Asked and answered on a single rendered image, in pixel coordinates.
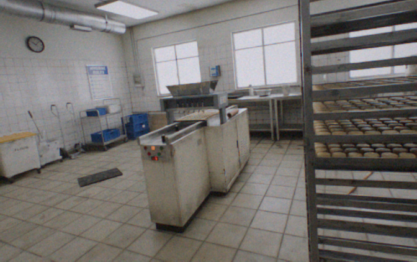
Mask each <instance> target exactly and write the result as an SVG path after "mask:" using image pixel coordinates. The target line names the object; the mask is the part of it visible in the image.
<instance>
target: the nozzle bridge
mask: <svg viewBox="0 0 417 262"><path fill-rule="evenodd" d="M182 99H183V100H182ZM191 99H192V100H191ZM196 99H197V101H198V103H199V107H197V104H196V103H197V101H196ZM201 99H202V101H203V102H204V107H202V104H201ZM181 100H182V102H183V104H184V108H182V106H181V104H182V102H181ZM186 100H187V101H186ZM176 101H177V103H179V108H177V105H176ZM192 101H193V103H194V107H192V105H191V103H192ZM187 102H188V103H189V108H187V106H186V104H187ZM195 102H196V103H195ZM159 103H160V108H161V112H166V117H167V122H168V125H171V124H173V123H174V122H173V121H174V120H175V118H174V111H192V110H204V109H219V113H220V124H224V123H226V122H227V120H226V106H227V105H228V96H227V91H225V92H217V93H212V94H203V95H195V96H179V97H172V96H170V97H164V98H161V99H159Z"/></svg>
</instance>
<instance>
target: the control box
mask: <svg viewBox="0 0 417 262"><path fill-rule="evenodd" d="M145 146H146V147H147V150H146V149H144V147H145ZM152 147H155V149H154V150H153V149H152ZM160 147H163V149H162V150H160ZM142 149H143V157H144V160H153V157H154V160H157V159H158V161H168V160H169V154H168V145H167V144H143V145H142ZM148 152H150V153H151V155H150V156H149V155H148ZM158 152H160V153H161V155H160V156H158ZM156 157H157V159H156Z"/></svg>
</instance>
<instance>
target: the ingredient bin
mask: <svg viewBox="0 0 417 262"><path fill-rule="evenodd" d="M35 135H36V133H32V132H26V131H15V132H9V133H3V134H0V176H5V177H7V178H8V179H9V181H10V183H14V179H13V178H12V177H13V175H15V174H19V173H22V172H25V171H28V170H31V169H34V168H35V169H36V170H37V173H38V174H40V173H41V171H40V169H39V168H40V161H39V157H38V151H37V146H36V142H35Z"/></svg>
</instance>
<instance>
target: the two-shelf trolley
mask: <svg viewBox="0 0 417 262"><path fill-rule="evenodd" d="M114 99H119V98H114ZM105 100H112V99H104V100H103V105H104V101H105ZM119 100H120V99H119ZM118 106H120V107H121V111H118V112H114V113H111V114H106V115H101V116H99V111H98V110H90V111H97V113H98V116H96V117H87V116H85V117H81V112H89V111H81V112H80V113H79V114H80V119H81V125H82V128H83V122H82V119H99V123H100V127H101V120H100V118H103V117H105V119H106V122H107V116H110V115H115V114H120V113H122V118H123V111H122V105H121V100H120V105H118ZM123 126H124V131H125V124H124V119H123ZM107 129H109V128H108V123H107ZM101 134H102V127H101ZM83 135H84V141H85V148H86V151H89V150H90V147H88V145H103V148H104V151H107V147H106V146H105V145H106V144H108V143H111V142H114V141H116V140H119V139H121V138H124V137H125V139H124V140H123V141H124V142H125V143H126V142H127V135H126V131H125V135H120V136H119V137H117V138H114V139H112V140H109V141H107V142H104V137H103V134H102V141H103V142H88V143H86V138H85V134H84V128H83Z"/></svg>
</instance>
